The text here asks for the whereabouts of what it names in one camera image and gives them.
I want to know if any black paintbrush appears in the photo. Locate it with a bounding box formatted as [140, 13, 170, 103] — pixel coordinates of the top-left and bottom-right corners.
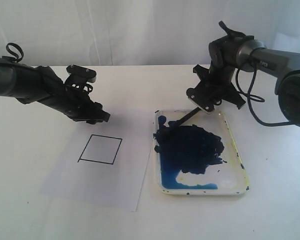
[159, 107, 201, 134]

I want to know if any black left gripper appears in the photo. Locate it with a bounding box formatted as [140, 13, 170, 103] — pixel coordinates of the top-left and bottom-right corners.
[38, 83, 111, 125]

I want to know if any white curtain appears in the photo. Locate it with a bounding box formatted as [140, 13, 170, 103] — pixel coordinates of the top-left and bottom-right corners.
[0, 0, 300, 66]

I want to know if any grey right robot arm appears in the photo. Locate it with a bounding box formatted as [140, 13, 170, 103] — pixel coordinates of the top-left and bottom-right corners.
[186, 35, 300, 127]

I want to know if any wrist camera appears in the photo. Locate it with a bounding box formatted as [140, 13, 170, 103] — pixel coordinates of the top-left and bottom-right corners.
[186, 86, 222, 114]
[65, 64, 97, 85]

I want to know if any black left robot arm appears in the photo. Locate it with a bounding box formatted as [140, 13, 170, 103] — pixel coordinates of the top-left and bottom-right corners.
[0, 57, 111, 125]

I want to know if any white paint tray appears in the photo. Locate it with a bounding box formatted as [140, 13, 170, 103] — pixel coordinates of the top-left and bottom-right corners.
[153, 110, 250, 196]

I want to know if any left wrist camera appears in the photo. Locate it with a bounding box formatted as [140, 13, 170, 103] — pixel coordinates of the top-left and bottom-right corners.
[65, 64, 97, 85]

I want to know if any white paper with square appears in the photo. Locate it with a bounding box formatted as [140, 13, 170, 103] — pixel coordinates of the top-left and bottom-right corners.
[40, 111, 153, 212]

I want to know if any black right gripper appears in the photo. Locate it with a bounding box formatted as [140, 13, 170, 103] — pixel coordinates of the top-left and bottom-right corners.
[192, 64, 246, 109]

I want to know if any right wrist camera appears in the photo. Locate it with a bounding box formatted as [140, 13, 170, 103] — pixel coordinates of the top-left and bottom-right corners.
[186, 86, 222, 114]

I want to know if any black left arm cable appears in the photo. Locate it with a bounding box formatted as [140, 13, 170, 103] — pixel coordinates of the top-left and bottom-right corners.
[4, 41, 24, 62]

